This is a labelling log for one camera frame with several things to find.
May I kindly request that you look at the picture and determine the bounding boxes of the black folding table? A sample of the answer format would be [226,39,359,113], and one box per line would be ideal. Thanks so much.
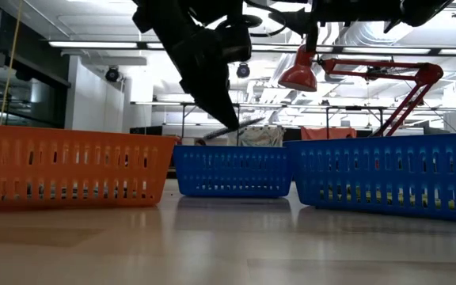
[180,101,242,147]
[324,104,386,138]

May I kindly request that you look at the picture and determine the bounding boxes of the white cloth cover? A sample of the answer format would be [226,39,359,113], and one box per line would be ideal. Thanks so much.
[226,125,287,148]

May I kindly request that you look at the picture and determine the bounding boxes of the ceiling light strip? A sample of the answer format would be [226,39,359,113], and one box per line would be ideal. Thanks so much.
[47,39,456,57]

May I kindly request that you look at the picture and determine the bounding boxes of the red desk lamp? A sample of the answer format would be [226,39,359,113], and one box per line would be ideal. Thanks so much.
[276,43,445,138]

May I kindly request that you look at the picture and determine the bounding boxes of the black round ceiling fixture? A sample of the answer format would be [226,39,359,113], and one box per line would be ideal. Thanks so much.
[104,66,120,84]
[235,62,252,80]

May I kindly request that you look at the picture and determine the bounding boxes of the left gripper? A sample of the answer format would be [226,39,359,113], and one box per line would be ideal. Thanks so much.
[172,25,253,132]

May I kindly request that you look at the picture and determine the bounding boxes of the orange cloth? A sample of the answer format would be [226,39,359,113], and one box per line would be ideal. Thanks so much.
[299,126,358,142]

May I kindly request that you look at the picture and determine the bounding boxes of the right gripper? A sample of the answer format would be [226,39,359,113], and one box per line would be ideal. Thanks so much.
[268,0,334,53]

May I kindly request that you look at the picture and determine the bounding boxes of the blue plastic basket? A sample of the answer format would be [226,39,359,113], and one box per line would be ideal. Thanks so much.
[284,131,456,222]
[172,144,293,200]

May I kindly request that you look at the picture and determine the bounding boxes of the orange plastic basket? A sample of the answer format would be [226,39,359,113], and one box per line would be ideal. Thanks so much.
[0,123,178,211]

